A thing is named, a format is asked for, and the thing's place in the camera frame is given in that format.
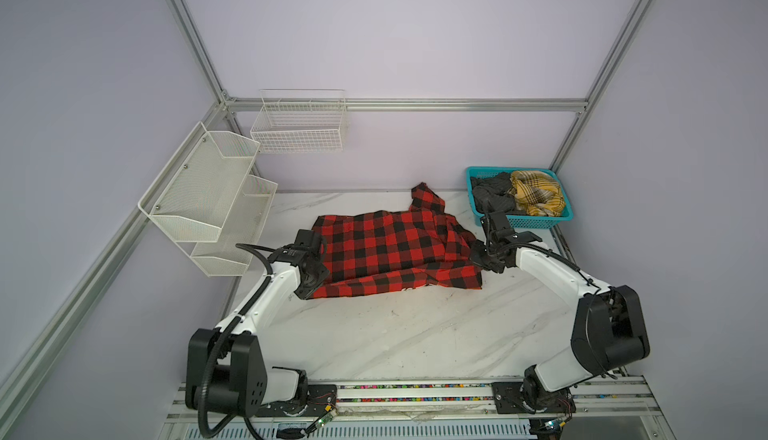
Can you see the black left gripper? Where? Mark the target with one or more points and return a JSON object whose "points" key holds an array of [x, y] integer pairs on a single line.
{"points": [[321, 273]]}

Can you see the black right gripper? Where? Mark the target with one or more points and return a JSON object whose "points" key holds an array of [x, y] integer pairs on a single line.
{"points": [[475, 257]]}

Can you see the red black plaid shirt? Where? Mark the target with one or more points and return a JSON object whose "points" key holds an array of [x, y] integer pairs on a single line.
{"points": [[384, 252]]}

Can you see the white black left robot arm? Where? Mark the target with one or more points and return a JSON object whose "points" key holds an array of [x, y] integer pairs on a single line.
{"points": [[227, 372]]}

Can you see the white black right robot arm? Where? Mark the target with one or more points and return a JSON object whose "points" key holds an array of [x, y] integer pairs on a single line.
{"points": [[608, 332]]}

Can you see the teal plastic basket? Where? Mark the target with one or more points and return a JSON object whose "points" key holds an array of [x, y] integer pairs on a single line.
{"points": [[520, 219]]}

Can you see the dark grey shirt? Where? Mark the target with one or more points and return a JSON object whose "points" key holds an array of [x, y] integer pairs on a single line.
{"points": [[494, 194]]}

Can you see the yellow plaid shirt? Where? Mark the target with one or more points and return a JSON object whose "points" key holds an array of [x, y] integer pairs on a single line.
{"points": [[537, 193]]}

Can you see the white mesh lower shelf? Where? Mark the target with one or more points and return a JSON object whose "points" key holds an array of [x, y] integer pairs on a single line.
{"points": [[244, 224]]}

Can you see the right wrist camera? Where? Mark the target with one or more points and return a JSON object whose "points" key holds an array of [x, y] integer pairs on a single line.
{"points": [[497, 228]]}

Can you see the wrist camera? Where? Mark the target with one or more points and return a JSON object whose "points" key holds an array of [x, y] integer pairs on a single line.
{"points": [[311, 241], [497, 228]]}

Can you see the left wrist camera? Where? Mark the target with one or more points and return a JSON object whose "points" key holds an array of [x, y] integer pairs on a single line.
{"points": [[311, 241]]}

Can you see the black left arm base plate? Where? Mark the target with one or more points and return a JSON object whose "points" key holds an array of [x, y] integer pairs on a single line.
{"points": [[311, 401]]}

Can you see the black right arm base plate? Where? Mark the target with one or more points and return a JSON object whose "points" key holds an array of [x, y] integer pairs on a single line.
{"points": [[524, 398]]}

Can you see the white wire basket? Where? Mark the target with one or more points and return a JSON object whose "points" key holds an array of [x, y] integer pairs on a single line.
{"points": [[301, 121]]}

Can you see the aluminium mounting rail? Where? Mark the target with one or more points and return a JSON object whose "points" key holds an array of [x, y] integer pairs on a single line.
{"points": [[423, 400]]}

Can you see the aluminium frame profile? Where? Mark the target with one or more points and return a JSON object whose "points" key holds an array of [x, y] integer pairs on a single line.
{"points": [[35, 367]]}

